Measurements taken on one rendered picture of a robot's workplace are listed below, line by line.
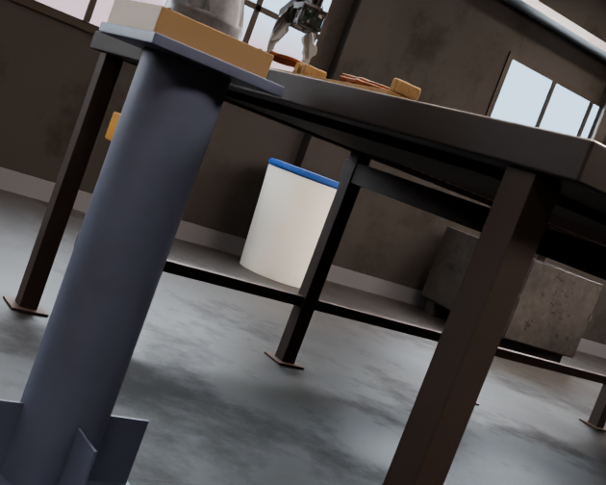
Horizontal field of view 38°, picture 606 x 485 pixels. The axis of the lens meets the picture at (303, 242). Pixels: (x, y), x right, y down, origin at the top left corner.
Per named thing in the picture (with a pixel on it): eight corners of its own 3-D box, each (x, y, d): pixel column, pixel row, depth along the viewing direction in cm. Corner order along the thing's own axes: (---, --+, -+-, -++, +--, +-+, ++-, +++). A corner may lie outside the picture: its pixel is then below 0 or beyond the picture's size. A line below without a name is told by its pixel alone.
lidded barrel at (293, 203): (287, 271, 614) (322, 175, 608) (332, 298, 567) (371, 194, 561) (216, 251, 581) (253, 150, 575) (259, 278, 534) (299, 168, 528)
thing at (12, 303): (11, 310, 279) (101, 50, 272) (2, 297, 289) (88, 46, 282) (47, 317, 286) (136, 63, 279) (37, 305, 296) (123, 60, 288)
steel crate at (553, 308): (479, 324, 728) (509, 248, 722) (573, 372, 645) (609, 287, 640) (409, 305, 682) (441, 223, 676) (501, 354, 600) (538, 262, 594)
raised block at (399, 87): (392, 91, 167) (398, 77, 166) (388, 90, 168) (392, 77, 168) (416, 102, 170) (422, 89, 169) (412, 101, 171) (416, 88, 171)
